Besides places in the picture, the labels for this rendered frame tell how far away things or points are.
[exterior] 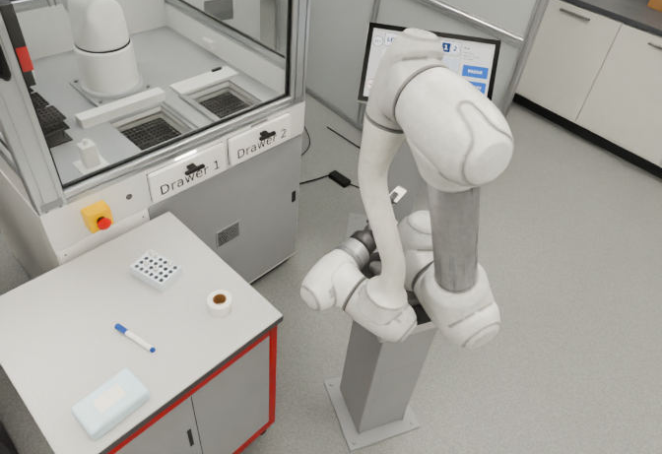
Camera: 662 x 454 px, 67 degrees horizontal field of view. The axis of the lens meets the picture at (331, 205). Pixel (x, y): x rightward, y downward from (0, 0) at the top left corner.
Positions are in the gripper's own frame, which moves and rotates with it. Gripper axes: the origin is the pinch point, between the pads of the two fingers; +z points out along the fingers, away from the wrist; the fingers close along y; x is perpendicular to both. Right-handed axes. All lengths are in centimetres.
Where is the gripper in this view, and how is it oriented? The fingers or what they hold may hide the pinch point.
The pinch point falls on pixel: (396, 207)
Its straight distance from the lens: 149.1
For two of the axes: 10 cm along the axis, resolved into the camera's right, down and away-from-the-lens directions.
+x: 8.0, 4.8, -3.6
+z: 5.9, -5.6, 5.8
